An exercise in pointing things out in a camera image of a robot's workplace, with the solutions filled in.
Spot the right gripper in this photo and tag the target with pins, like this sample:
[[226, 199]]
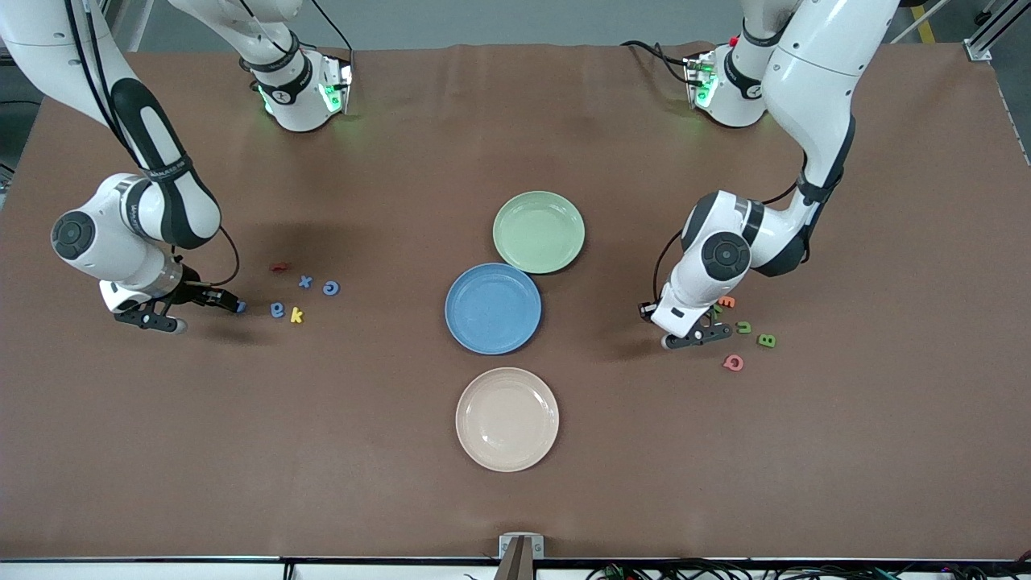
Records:
[[196, 292]]

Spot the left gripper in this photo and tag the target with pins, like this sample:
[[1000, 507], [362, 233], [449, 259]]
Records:
[[642, 310]]

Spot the blue letter c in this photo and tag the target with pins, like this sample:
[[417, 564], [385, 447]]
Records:
[[326, 288]]

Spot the green letter B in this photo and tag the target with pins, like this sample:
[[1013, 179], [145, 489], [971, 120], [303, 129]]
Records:
[[767, 340]]

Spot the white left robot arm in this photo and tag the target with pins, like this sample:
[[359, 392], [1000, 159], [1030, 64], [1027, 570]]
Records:
[[813, 72]]

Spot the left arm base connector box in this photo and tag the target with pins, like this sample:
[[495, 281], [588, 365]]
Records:
[[699, 80]]

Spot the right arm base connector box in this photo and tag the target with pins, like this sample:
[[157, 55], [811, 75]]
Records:
[[338, 80]]

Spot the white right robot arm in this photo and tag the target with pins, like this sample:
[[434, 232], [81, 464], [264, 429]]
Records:
[[113, 242]]

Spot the pink letter Q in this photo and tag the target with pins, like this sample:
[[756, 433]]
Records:
[[726, 362]]

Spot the green plate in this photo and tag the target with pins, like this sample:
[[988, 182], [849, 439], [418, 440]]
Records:
[[539, 232]]

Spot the brown table cover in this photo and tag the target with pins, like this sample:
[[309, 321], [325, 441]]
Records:
[[242, 443]]

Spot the blue plate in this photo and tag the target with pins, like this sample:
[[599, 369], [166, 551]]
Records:
[[493, 308]]

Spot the beige plate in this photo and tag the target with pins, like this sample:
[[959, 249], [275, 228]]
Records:
[[507, 419]]

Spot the metal bracket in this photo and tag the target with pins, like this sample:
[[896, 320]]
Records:
[[506, 548]]

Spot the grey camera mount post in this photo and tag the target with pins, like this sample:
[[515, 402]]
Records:
[[515, 568]]

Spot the aluminium frame profile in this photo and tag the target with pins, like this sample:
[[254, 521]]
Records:
[[977, 50]]

